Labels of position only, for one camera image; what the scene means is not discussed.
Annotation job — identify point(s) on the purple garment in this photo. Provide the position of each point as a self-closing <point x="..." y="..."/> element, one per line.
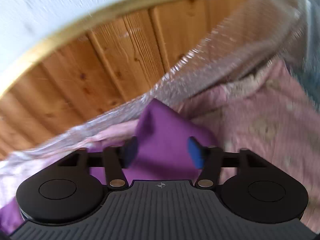
<point x="163" y="137"/>

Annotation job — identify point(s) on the wooden headboard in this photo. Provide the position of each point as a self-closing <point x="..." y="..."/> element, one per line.
<point x="98" y="63"/>

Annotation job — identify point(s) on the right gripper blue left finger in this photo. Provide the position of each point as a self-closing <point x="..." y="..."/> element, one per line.
<point x="115" y="159"/>

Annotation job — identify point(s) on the clear bubble wrap sheet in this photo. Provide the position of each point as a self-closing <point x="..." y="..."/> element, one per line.
<point x="253" y="32"/>

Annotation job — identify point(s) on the pink bear-print quilt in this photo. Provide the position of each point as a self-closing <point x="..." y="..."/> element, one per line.
<point x="267" y="112"/>

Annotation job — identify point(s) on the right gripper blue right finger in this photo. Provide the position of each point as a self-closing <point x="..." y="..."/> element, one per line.
<point x="208" y="160"/>

